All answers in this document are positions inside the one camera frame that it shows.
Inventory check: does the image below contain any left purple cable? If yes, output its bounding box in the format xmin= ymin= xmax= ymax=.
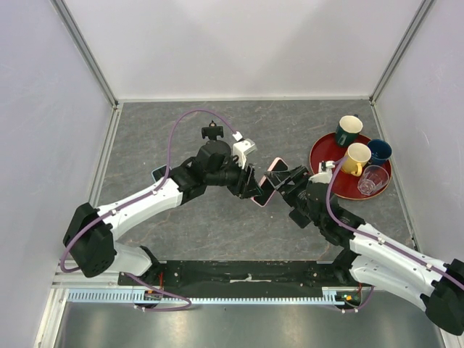
xmin=59 ymin=108 xmax=239 ymax=273

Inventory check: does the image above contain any black round phone stand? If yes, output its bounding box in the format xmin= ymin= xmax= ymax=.
xmin=201 ymin=121 xmax=231 ymax=153

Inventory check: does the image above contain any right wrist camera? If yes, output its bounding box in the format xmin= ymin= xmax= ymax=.
xmin=318 ymin=160 xmax=336 ymax=179

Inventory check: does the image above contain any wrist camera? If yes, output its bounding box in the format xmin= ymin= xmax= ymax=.
xmin=318 ymin=160 xmax=336 ymax=179
xmin=232 ymin=131 xmax=257 ymax=169

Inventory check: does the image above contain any blue phone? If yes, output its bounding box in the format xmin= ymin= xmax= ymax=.
xmin=152 ymin=165 xmax=172 ymax=185

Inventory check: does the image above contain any yellow mug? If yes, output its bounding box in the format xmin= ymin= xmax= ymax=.
xmin=341 ymin=143 xmax=371 ymax=177

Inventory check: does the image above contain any purple cable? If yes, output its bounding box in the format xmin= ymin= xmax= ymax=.
xmin=325 ymin=159 xmax=464 ymax=287
xmin=59 ymin=108 xmax=239 ymax=273

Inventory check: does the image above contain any grey cable duct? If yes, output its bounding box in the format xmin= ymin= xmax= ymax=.
xmin=67 ymin=287 xmax=361 ymax=305

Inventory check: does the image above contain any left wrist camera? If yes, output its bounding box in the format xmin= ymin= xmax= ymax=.
xmin=232 ymin=131 xmax=257 ymax=169

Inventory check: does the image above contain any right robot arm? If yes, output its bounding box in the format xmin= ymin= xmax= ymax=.
xmin=265 ymin=166 xmax=463 ymax=336

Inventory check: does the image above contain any dark blue cup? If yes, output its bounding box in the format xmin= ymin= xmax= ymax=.
xmin=367 ymin=139 xmax=392 ymax=166

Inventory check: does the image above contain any clear glass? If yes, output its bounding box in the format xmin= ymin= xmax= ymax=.
xmin=357 ymin=165 xmax=390 ymax=196

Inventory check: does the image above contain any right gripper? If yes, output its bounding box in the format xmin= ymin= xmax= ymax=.
xmin=265 ymin=164 xmax=322 ymax=227

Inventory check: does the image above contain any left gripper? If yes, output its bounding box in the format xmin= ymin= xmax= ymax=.
xmin=206 ymin=154 xmax=263 ymax=199

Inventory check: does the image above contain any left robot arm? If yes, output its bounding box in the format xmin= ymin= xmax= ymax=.
xmin=63 ymin=139 xmax=262 ymax=285

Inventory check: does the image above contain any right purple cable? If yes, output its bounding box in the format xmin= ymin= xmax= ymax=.
xmin=325 ymin=159 xmax=464 ymax=287

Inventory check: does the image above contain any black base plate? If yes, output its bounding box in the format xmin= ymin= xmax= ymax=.
xmin=138 ymin=260 xmax=360 ymax=289

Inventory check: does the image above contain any pink phone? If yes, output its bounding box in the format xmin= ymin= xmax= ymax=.
xmin=251 ymin=157 xmax=289 ymax=207

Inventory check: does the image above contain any dark green mug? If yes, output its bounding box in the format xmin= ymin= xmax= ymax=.
xmin=335 ymin=115 xmax=363 ymax=147

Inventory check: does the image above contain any black folding phone stand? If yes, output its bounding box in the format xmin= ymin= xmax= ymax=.
xmin=289 ymin=209 xmax=311 ymax=228

